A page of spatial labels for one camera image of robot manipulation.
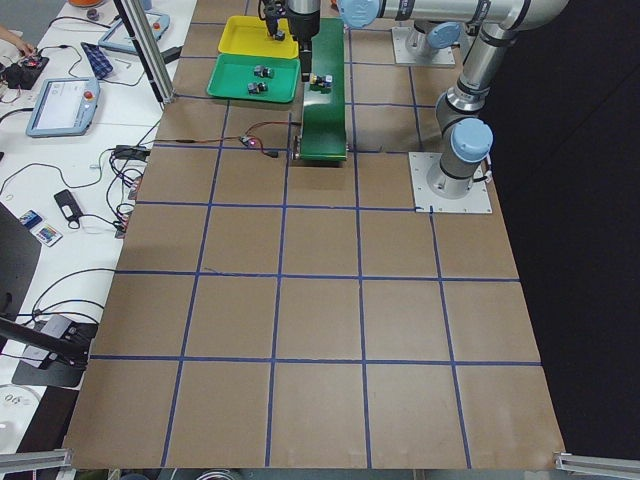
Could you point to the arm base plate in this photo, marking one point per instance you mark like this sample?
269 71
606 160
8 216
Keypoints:
433 49
436 192

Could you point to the green push button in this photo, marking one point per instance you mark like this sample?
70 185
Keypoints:
262 71
257 88

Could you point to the green plastic tray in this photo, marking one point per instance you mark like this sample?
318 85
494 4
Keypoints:
232 74

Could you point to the green conveyor belt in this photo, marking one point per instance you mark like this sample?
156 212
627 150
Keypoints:
322 137

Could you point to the aluminium frame post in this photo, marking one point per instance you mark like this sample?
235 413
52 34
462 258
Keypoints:
136 23

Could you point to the black power strip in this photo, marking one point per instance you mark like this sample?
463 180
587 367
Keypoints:
128 152

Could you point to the black power adapter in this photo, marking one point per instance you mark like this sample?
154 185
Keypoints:
171 54

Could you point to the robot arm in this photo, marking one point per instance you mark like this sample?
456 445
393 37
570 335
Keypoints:
359 14
499 23

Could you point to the yellow plastic tray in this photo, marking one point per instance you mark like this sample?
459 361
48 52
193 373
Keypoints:
248 35

